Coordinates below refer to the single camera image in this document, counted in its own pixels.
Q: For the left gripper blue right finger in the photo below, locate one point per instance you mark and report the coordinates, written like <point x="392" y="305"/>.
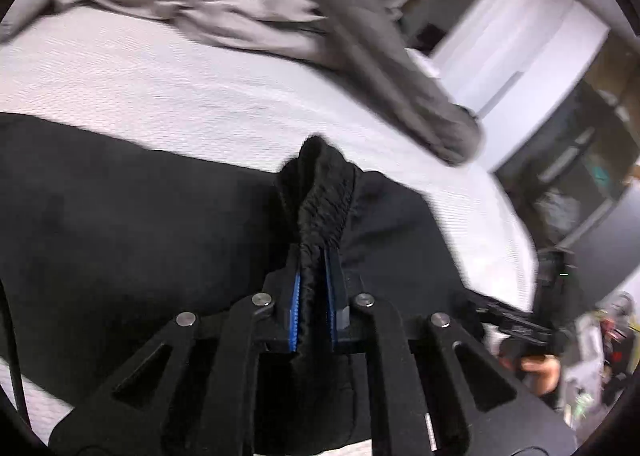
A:
<point x="342" y="287"/>

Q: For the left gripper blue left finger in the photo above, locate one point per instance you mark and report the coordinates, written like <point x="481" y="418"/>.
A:
<point x="289" y="298"/>

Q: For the black pants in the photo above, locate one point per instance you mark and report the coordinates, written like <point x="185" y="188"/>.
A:
<point x="104" y="242"/>

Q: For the person's right hand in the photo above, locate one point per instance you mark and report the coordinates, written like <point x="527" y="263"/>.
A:
<point x="542" y="374"/>

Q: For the white wardrobe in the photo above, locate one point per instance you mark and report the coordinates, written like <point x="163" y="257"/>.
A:
<point x="509" y="62"/>

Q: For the grey crumpled duvet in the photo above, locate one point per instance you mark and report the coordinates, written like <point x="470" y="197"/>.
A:
<point x="356" y="37"/>

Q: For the white honeycomb pattern mattress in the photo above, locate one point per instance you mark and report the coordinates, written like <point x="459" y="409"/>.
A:
<point x="141" y="82"/>

